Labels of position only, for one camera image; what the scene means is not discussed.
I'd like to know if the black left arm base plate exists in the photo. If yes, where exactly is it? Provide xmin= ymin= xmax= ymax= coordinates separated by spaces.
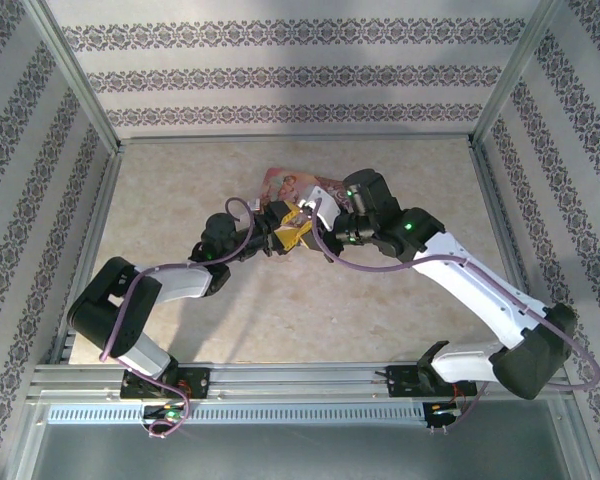
xmin=119 ymin=366 xmax=212 ymax=402

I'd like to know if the aluminium side frame rail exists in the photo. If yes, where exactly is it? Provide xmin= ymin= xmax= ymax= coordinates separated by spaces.
xmin=49 ymin=147 xmax=126 ymax=365
xmin=467 ymin=142 xmax=579 ymax=396

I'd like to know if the aluminium back frame rail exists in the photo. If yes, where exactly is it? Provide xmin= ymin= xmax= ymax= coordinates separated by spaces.
xmin=115 ymin=133 xmax=476 ymax=148

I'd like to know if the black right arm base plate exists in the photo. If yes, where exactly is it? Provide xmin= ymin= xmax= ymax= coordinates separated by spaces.
xmin=384 ymin=364 xmax=479 ymax=400

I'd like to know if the pink illustrated snack packet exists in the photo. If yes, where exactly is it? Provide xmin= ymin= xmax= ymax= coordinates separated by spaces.
xmin=257 ymin=167 xmax=351 ymax=222

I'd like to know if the slotted grey cable duct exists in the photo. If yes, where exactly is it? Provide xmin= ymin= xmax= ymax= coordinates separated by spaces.
xmin=45 ymin=401 xmax=427 ymax=426

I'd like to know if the grey metal panel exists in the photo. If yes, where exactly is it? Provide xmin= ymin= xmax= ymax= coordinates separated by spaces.
xmin=7 ymin=399 xmax=599 ymax=480

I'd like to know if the aluminium front mounting rail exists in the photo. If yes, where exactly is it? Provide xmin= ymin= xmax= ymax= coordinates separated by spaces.
xmin=27 ymin=362 xmax=574 ymax=402

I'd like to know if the aluminium frame post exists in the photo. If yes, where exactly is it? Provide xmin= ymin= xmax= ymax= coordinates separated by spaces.
xmin=22 ymin=0 xmax=124 ymax=156
xmin=469 ymin=0 xmax=567 ymax=149

